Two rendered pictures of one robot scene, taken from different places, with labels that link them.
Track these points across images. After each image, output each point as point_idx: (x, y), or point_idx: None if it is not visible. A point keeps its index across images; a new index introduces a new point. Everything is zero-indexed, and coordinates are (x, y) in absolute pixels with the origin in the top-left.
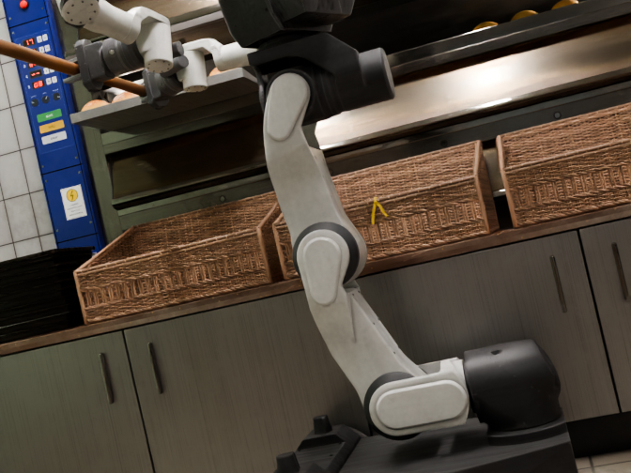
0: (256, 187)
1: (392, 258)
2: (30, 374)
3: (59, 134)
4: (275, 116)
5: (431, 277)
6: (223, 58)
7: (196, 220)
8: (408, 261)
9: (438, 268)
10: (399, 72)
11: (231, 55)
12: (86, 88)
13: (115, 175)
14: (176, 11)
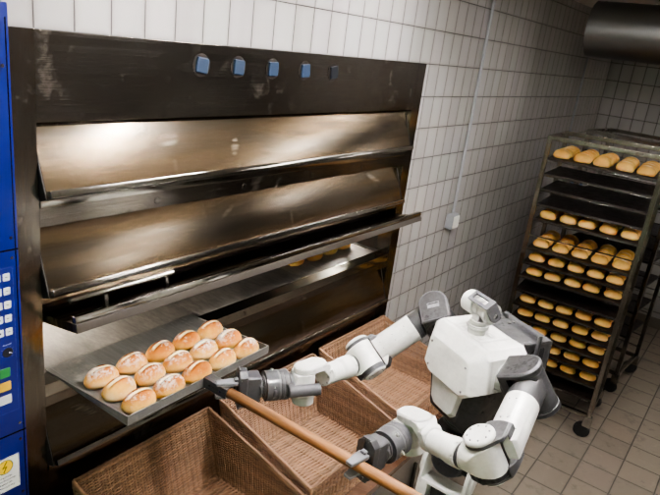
0: (180, 408)
1: (369, 491)
2: None
3: (2, 399)
4: (474, 481)
5: (377, 494)
6: (335, 380)
7: (137, 455)
8: (374, 490)
9: (381, 487)
10: (285, 306)
11: (341, 377)
12: (365, 481)
13: (51, 426)
14: (158, 251)
